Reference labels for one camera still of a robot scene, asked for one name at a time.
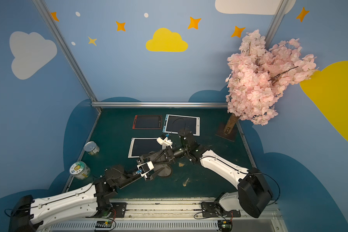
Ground white frame drawing tablet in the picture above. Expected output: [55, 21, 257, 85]
[128, 138, 165, 159]

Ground white blue drawing tablet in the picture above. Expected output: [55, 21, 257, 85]
[162, 114, 200, 136]

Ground red frame drawing tablet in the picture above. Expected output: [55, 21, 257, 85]
[132, 115, 162, 130]

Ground blue wiping cloth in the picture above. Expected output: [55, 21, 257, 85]
[153, 163, 173, 177]

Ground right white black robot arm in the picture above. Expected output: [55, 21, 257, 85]
[135, 129, 275, 218]

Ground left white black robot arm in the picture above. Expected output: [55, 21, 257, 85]
[8, 161, 172, 232]

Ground dark square tree base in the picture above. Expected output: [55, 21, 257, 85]
[216, 123, 238, 142]

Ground silver tin can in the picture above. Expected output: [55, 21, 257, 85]
[84, 141, 100, 156]

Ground left small circuit board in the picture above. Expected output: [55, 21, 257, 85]
[94, 220, 113, 232]

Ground small circuit board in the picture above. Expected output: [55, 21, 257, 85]
[94, 220, 113, 232]
[217, 220, 232, 232]

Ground right small circuit board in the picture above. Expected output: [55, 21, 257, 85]
[217, 220, 232, 232]

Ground pink cherry blossom tree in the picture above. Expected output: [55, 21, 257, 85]
[225, 30, 317, 126]

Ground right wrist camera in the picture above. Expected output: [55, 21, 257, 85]
[156, 136, 173, 149]

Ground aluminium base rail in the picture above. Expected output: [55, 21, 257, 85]
[36, 198, 288, 232]

